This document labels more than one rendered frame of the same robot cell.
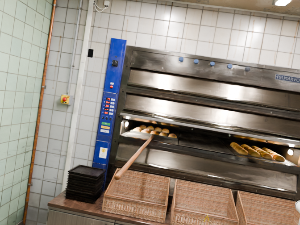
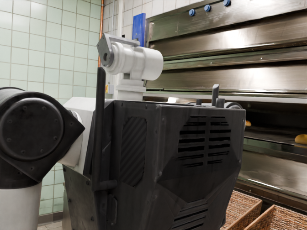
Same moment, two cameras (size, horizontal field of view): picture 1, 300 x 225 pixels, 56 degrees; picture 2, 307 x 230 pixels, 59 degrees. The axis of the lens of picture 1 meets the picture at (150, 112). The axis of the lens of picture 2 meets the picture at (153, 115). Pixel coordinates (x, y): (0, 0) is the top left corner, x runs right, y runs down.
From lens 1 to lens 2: 1.96 m
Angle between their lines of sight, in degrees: 45
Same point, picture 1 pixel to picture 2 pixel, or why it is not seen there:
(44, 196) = not seen: hidden behind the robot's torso
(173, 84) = (185, 47)
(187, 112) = (201, 81)
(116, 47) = (136, 24)
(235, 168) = (272, 165)
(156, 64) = (171, 28)
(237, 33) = not seen: outside the picture
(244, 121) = (278, 79)
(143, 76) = (159, 48)
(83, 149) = not seen: hidden behind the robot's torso
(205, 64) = (219, 7)
